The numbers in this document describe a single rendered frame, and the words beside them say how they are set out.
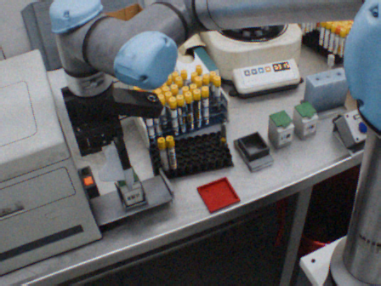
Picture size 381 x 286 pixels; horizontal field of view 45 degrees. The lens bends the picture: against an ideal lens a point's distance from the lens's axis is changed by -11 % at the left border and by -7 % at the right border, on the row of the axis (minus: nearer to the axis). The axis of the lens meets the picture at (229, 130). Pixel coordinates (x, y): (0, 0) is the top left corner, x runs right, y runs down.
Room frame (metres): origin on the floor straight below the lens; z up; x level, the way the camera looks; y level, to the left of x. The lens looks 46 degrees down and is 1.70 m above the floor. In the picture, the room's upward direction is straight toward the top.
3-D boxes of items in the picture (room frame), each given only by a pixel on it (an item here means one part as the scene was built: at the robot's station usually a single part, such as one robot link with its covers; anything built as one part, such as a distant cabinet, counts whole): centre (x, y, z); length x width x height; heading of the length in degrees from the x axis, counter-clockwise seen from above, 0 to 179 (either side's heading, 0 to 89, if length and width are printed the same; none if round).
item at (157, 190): (0.56, 0.21, 0.92); 0.21 x 0.07 x 0.05; 116
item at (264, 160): (0.72, -0.05, 0.89); 0.09 x 0.05 x 0.04; 26
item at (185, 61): (1.02, 0.11, 0.92); 0.24 x 0.12 x 0.10; 26
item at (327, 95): (0.87, -0.23, 0.92); 0.10 x 0.07 x 0.10; 110
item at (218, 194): (0.60, 0.02, 0.88); 0.07 x 0.07 x 0.01; 26
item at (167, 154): (0.70, 0.09, 0.93); 0.17 x 0.09 x 0.11; 104
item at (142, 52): (0.52, 0.12, 1.32); 0.11 x 0.11 x 0.08; 57
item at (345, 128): (0.77, -0.28, 0.92); 0.13 x 0.07 x 0.08; 26
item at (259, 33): (1.07, -0.06, 0.97); 0.15 x 0.15 x 0.07
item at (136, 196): (0.57, 0.19, 0.95); 0.05 x 0.04 x 0.06; 26
